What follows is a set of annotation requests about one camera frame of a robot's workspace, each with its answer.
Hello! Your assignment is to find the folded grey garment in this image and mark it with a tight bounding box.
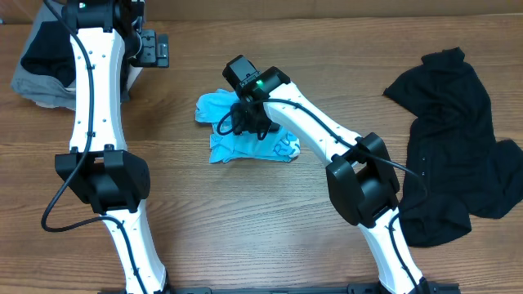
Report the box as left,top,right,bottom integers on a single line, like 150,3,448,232
11,4,76,110

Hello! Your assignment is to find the light blue printed t-shirt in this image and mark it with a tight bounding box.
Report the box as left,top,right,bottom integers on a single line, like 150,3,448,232
194,89,301,163

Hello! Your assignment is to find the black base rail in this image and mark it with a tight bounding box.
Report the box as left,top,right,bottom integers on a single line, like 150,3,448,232
98,282,461,294

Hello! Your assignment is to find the black garment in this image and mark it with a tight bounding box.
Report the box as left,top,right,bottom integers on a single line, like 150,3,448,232
383,47,522,247

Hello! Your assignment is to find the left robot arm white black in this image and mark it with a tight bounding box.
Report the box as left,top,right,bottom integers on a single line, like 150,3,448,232
55,1,172,293

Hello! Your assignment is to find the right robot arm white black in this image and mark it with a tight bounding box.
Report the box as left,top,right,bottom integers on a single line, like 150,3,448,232
222,55,430,293

